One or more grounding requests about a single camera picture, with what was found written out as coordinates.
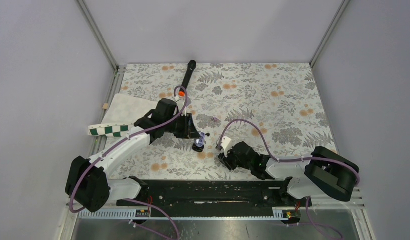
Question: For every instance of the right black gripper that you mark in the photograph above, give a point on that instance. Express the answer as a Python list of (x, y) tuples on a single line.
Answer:
[(226, 161)]

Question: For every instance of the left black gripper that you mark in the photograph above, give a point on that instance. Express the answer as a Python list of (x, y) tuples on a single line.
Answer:
[(184, 134)]

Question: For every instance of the purple earbud charging case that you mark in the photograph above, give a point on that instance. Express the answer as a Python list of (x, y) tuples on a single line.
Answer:
[(199, 142)]

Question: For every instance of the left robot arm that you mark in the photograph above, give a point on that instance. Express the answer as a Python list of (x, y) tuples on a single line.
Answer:
[(89, 182)]

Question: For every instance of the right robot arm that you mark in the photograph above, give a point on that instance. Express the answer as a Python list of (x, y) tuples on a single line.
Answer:
[(322, 172)]

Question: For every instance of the black earbud charging case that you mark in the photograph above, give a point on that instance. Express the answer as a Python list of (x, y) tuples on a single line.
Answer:
[(197, 149)]

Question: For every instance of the floral tablecloth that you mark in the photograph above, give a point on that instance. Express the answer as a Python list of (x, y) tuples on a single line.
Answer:
[(271, 107)]

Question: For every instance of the black microphone orange tip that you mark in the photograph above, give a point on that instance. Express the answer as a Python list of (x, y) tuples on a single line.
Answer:
[(190, 69)]

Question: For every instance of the green white checkered mat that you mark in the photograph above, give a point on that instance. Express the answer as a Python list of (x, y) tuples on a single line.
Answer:
[(123, 112)]

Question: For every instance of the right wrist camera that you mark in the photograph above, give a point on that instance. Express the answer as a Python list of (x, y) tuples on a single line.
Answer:
[(224, 145)]

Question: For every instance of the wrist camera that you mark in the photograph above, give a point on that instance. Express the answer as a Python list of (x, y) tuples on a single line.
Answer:
[(224, 145), (182, 104)]

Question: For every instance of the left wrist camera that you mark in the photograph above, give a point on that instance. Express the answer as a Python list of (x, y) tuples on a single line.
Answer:
[(182, 104)]

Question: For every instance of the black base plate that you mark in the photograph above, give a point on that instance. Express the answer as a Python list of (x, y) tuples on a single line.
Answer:
[(215, 198)]

